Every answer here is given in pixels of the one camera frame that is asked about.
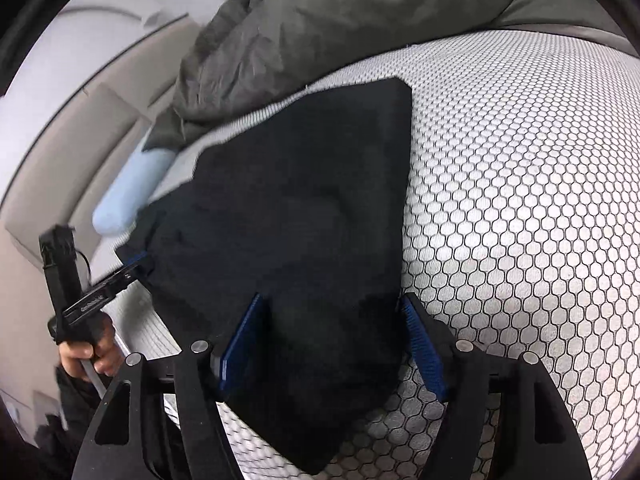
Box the beige padded headboard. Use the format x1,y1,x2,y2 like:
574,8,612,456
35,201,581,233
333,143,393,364
0,16,201,283

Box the person's left hand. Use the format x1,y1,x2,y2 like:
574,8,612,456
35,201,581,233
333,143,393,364
57,312,124,379

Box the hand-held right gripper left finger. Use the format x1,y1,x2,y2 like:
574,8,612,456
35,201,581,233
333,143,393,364
72,292,263,480

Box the person's left forearm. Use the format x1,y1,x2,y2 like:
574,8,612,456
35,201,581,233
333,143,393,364
37,365,118,480

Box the grey duvet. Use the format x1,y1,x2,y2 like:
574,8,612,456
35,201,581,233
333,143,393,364
145,0,632,153

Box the black pants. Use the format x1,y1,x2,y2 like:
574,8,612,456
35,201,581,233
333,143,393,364
116,77,414,476

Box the light blue pillow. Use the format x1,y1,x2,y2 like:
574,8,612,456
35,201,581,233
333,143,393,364
91,147,176,236

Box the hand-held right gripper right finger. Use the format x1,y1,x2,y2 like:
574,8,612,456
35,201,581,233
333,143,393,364
402,292,598,480

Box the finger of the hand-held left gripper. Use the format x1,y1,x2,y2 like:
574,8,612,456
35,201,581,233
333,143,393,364
119,251,153,275

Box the white honeycomb mattress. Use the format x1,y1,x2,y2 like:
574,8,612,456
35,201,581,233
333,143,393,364
95,27,640,480

